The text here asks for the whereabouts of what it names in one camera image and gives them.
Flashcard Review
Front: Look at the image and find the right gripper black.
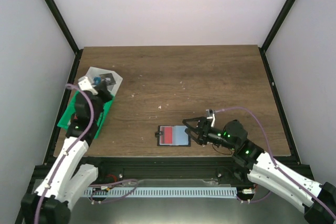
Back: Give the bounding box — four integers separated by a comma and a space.
183, 116, 237, 150

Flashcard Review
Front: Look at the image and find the black leather card holder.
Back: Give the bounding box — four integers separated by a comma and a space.
155, 125, 191, 147

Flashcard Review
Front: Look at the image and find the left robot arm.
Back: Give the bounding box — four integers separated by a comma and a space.
21, 76, 114, 223

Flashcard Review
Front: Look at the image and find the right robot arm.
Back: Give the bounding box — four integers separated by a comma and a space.
182, 117, 335, 223

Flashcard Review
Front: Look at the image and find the blue card in bin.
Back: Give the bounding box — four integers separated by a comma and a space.
93, 77, 101, 85

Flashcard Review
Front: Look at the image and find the red card in holder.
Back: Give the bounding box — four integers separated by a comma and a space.
159, 126, 173, 146

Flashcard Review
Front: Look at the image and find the white plastic bin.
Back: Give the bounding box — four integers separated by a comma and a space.
86, 67, 123, 97

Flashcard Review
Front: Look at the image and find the green plastic bin front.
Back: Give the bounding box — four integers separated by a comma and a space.
57, 104, 106, 139

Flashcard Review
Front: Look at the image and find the green plastic bin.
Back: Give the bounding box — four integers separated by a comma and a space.
65, 91, 114, 115
57, 104, 106, 139

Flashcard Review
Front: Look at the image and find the green plastic bin middle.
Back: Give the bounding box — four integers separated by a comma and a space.
65, 91, 114, 115

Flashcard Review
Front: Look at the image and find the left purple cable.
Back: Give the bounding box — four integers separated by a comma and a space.
34, 83, 139, 224

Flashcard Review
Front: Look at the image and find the purple cable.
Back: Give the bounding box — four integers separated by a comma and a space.
214, 106, 336, 222
34, 83, 139, 224

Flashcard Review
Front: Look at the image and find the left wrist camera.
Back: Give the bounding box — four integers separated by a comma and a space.
78, 76, 98, 95

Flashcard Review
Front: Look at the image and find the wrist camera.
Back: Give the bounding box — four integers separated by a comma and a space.
206, 109, 216, 127
78, 76, 98, 95

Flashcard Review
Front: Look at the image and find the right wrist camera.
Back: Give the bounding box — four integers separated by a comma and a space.
206, 109, 216, 127

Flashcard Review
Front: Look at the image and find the light blue cable duct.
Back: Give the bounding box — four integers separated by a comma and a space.
93, 187, 237, 199

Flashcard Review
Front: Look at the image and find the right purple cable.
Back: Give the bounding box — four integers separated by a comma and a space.
214, 106, 336, 222

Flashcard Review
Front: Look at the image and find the black aluminium frame rail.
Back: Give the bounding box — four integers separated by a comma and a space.
34, 155, 313, 187

